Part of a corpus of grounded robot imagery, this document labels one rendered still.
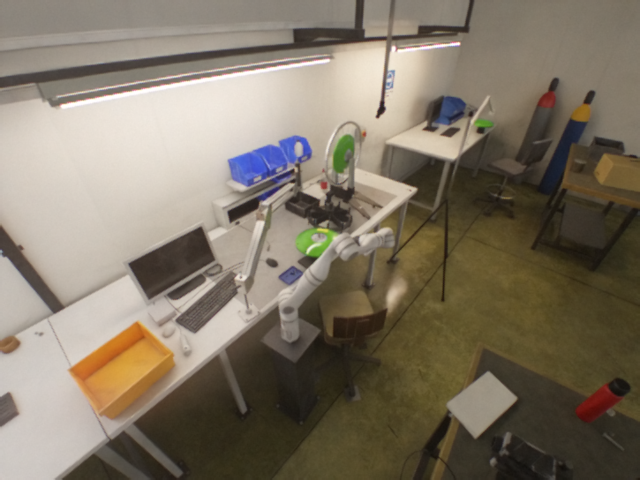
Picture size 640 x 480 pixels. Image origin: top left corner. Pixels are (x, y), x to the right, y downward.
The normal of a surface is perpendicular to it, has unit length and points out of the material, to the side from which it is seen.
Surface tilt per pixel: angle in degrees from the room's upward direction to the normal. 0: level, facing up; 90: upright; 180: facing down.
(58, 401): 0
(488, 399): 0
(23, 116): 90
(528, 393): 0
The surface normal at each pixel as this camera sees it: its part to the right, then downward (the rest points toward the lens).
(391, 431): 0.00, -0.79
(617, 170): -0.41, 0.56
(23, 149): 0.76, 0.39
